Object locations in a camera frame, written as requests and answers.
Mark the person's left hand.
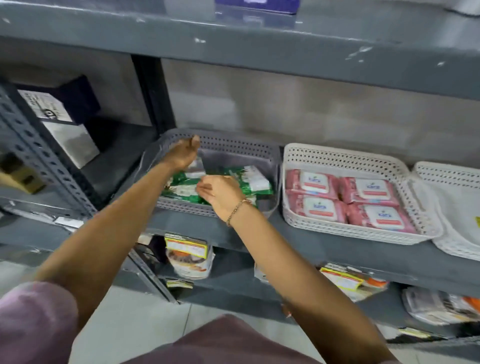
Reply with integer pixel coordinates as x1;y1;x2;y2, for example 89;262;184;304
161;135;202;172

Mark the dark pouch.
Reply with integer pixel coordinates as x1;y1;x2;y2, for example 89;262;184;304
136;234;168;264

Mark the white perforated plastic basket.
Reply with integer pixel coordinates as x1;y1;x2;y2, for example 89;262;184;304
412;161;480;262
281;143;444;246

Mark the black box with white label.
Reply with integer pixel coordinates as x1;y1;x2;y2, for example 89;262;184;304
16;74;101;125

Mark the grey metal shelving rack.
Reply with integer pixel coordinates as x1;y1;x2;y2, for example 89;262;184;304
0;0;480;349

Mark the gold yellow box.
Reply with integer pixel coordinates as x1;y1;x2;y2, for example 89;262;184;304
0;153;46;195

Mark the blue box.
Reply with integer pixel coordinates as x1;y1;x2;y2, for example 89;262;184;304
214;0;301;15

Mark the flat yellow label packet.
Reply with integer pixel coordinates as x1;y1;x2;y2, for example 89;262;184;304
397;326;448;343

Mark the green white wipes packet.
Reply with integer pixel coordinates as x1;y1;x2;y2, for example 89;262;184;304
224;165;274;196
160;178;211;206
165;169;207;187

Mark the person's right hand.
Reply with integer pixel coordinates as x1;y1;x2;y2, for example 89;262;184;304
195;175;247;221

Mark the gold chain bracelet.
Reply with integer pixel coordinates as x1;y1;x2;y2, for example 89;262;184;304
226;198;253;228

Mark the person's right forearm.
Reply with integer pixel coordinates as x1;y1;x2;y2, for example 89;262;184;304
225;200;399;364

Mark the pink wipes packet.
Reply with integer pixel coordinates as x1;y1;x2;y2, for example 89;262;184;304
286;191;348;224
347;203;418;235
340;176;401;207
285;169;340;200

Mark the silver white box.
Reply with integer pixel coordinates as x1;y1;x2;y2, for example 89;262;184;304
40;121;101;170

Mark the white pouch with yellow label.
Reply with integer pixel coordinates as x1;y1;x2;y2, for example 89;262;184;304
164;233;216;281
318;264;389;303

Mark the person's left forearm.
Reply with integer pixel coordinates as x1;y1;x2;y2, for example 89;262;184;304
34;160;181;326

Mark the grey perforated plastic basket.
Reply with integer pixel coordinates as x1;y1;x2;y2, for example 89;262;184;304
136;128;283;219

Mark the mauve shirt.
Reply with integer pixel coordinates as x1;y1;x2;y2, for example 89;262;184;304
0;281;399;364

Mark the white orange pouch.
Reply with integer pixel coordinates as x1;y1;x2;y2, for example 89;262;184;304
401;286;480;326

